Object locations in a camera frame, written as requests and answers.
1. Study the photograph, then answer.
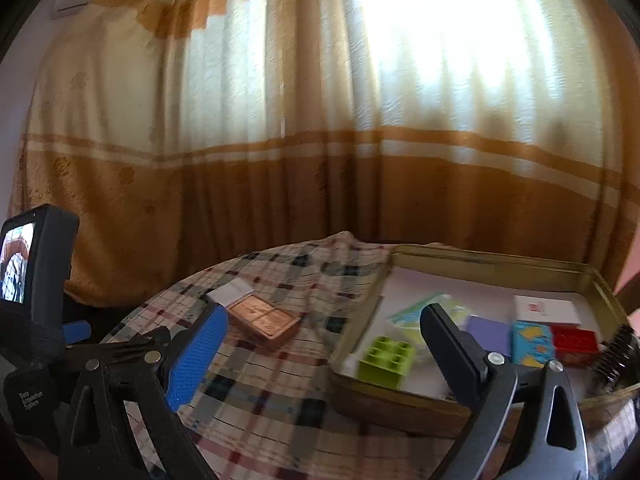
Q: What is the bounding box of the red toy block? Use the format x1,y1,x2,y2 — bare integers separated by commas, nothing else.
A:
550,325,600,368

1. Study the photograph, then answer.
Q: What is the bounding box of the white paper tin lining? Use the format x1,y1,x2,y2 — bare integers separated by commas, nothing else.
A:
345,265,616,403

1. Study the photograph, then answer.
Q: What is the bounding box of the copper coloured flat box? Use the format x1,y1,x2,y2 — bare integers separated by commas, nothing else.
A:
227,296,302,352

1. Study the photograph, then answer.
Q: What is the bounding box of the small white box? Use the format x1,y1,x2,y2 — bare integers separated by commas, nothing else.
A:
206,282,255,306

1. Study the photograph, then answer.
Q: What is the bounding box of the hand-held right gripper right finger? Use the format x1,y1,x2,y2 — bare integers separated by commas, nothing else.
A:
419,302,588,480

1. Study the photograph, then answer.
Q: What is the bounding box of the purple box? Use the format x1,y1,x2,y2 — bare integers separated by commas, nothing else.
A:
465,315,513,358

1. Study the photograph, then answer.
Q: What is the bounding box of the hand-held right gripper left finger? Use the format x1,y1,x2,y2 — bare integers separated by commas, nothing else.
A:
57,302,228,480

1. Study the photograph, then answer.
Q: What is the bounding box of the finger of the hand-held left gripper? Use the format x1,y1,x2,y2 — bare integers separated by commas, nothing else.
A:
61,321,170,357

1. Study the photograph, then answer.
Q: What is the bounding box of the white card box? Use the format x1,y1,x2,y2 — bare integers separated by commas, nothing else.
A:
514,294,582,327

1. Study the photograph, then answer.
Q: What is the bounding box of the plaid tablecloth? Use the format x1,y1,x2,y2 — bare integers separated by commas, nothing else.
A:
102,231,640,480

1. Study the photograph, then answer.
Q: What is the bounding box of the golden metal tin tray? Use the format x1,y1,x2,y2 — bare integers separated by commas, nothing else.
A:
327,244,640,436

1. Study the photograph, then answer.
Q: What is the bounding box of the green label floss pick box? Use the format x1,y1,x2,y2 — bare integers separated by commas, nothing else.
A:
387,292,473,368

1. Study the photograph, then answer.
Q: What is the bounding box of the orange and cream curtain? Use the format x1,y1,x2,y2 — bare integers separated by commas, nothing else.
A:
7,0,640,306

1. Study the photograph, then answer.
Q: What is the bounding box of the blue yellow patterned box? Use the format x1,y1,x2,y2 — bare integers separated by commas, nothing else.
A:
510,321,556,367

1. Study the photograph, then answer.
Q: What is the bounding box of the green toy block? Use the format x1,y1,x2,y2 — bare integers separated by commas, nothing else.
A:
357,336,417,390

